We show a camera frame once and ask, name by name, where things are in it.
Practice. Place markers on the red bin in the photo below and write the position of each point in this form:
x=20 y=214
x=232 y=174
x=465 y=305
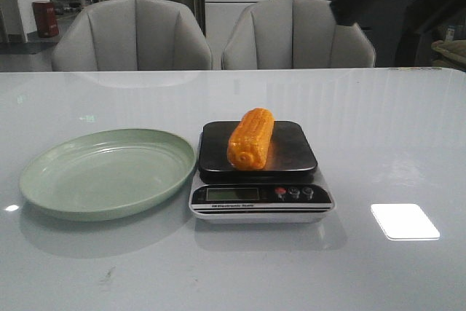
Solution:
x=44 y=15

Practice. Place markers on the dark grey kitchen counter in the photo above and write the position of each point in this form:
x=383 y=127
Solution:
x=383 y=22

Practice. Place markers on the beige folded cushion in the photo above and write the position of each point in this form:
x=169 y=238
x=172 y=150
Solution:
x=449 y=54

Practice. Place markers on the grey upholstered chair right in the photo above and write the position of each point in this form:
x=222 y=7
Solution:
x=291 y=34

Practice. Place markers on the grey upholstered chair left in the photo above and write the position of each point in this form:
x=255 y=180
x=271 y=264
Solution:
x=133 y=35

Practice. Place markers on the grey upholstered chair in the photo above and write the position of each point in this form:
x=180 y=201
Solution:
x=291 y=34
x=133 y=35

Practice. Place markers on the black silver kitchen scale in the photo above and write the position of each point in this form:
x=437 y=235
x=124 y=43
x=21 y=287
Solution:
x=290 y=188

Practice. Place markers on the orange corn cob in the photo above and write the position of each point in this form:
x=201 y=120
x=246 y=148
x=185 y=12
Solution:
x=249 y=142

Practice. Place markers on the green oval plate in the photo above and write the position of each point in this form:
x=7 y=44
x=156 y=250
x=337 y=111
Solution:
x=108 y=175

